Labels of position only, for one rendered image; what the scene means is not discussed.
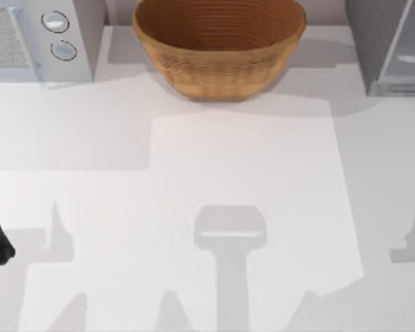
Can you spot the brown woven basket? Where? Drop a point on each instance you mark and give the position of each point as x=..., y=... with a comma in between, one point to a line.
x=218, y=52

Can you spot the pale microwave oven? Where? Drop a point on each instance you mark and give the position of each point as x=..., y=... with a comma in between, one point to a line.
x=79, y=41

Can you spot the plain round microwave knob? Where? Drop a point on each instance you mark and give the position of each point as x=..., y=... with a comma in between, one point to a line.
x=63, y=50

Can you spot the grey cabinet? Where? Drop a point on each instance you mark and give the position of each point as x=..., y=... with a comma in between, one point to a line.
x=377, y=45

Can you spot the microwave knob with white bar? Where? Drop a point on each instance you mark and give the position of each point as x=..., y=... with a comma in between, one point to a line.
x=55, y=21

